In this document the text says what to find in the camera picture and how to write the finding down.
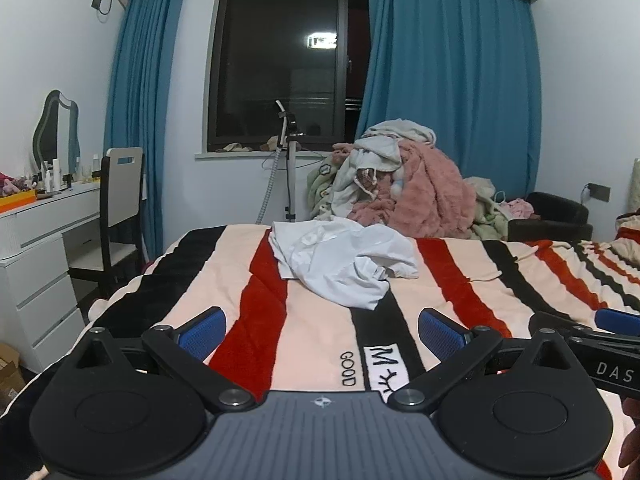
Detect orange box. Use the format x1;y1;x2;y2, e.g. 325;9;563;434
0;192;39;215

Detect pink cloth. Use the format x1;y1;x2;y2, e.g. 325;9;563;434
500;199;540;222

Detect pink fluffy blanket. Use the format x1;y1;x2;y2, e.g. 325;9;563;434
332;139;479;239

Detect dark framed window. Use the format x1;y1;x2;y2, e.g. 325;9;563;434
207;0;372;153

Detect row of cosmetic bottles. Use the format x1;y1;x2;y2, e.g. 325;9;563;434
36;156;102;196

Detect person's right hand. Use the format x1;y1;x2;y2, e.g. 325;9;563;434
621;394;640;467

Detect small items on windowsill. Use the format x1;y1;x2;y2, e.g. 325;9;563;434
214;141;282;154

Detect white hooded jacket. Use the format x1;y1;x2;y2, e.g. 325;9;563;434
332;118;437;219

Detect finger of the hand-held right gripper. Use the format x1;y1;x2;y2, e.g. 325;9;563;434
595;308;640;336
532;311;640;350

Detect black armchair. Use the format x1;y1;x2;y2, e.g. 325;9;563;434
507;191;594;243

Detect cardboard box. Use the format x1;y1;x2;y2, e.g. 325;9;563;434
0;342;27;402

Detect striped blanket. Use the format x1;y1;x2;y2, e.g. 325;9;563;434
0;224;640;480

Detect pile of clothes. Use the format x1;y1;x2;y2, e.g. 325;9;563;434
306;152;517;241

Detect wavy framed mirror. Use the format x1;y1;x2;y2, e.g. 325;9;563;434
32;90;81;173

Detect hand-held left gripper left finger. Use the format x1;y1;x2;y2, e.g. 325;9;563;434
75;306;257;411

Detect black and cream chair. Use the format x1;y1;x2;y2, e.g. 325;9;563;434
67;147;151;302

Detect white shirt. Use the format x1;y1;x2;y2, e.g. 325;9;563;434
268;217;420;311

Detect garment steamer stand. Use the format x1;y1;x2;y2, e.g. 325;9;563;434
255;100;307;226

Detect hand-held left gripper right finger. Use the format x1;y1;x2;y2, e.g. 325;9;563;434
389;307;571;413

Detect blue curtain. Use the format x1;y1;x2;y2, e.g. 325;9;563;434
103;0;192;261
355;0;544;202

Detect white dressing table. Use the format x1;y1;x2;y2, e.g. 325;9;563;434
0;180;110;373

